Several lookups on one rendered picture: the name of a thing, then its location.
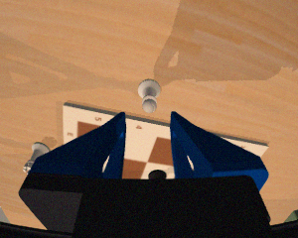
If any black chess piece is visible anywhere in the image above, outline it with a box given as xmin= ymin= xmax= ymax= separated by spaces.
xmin=148 ymin=170 xmax=167 ymax=179

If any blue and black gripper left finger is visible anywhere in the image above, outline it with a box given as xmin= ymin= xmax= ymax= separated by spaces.
xmin=28 ymin=112 xmax=126 ymax=179

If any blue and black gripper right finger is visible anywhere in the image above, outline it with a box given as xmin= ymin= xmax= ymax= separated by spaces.
xmin=170 ymin=111 xmax=269 ymax=191

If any white pawn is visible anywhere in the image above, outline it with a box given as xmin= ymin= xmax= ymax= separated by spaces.
xmin=138 ymin=79 xmax=161 ymax=113

